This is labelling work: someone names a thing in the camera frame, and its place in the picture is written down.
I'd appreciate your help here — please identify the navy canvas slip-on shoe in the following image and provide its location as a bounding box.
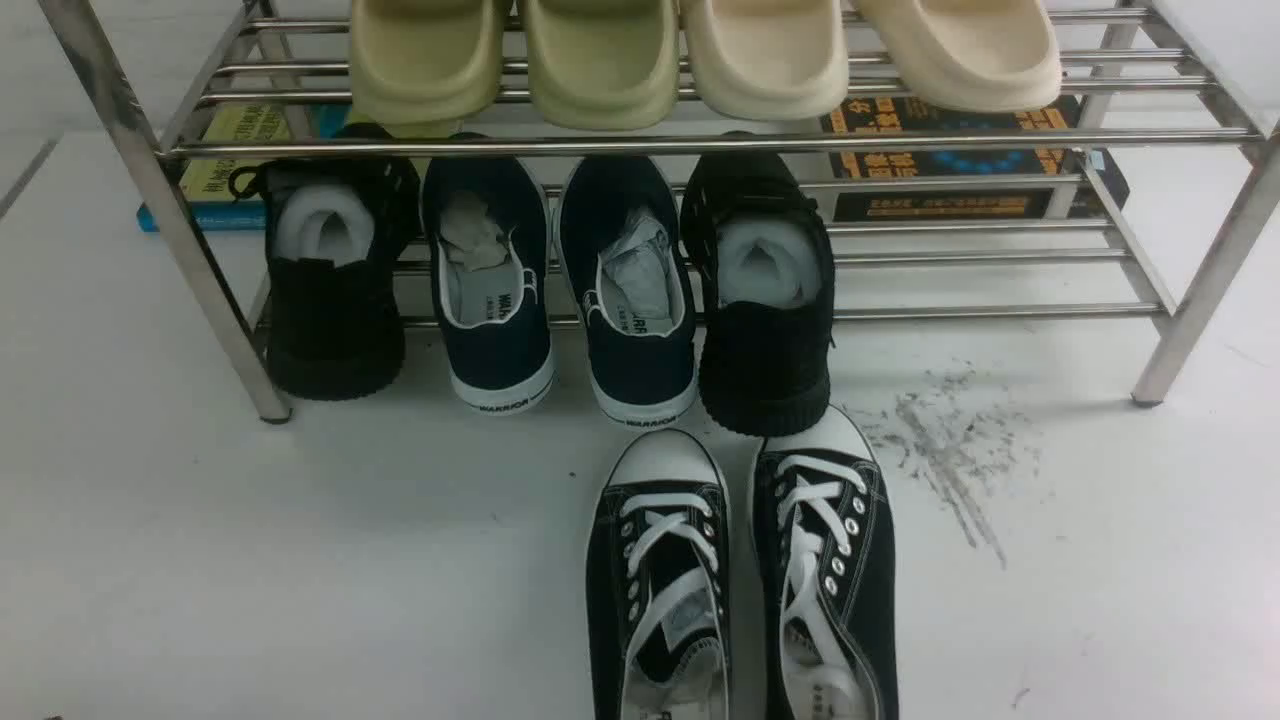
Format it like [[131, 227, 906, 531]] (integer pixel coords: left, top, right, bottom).
[[420, 155, 556, 416], [554, 155, 698, 430]]

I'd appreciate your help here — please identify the stainless steel shoe rack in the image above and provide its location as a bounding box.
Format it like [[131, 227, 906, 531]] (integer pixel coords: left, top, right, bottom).
[[38, 1, 1277, 425]]

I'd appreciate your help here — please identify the black knit sneaker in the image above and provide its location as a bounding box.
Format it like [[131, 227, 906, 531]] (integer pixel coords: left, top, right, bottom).
[[227, 155, 421, 401], [678, 150, 835, 437]]

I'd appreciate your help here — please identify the black white lace-up sneaker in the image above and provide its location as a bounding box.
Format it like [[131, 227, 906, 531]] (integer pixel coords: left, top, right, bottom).
[[748, 406, 899, 719], [585, 428, 732, 719]]

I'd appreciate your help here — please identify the black orange book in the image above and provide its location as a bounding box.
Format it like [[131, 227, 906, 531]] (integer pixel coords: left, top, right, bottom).
[[820, 95, 1082, 222]]

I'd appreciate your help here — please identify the olive green foam slipper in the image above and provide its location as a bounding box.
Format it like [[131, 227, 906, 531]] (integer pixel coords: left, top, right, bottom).
[[349, 1, 512, 126], [517, 1, 680, 131]]

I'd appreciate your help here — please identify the cream foam slipper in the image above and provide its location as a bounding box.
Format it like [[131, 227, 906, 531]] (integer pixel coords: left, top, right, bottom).
[[855, 1, 1062, 113], [678, 1, 850, 120]]

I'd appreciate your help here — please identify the yellow blue book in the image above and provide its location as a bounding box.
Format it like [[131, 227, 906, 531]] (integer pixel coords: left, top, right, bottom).
[[180, 102, 292, 232]]

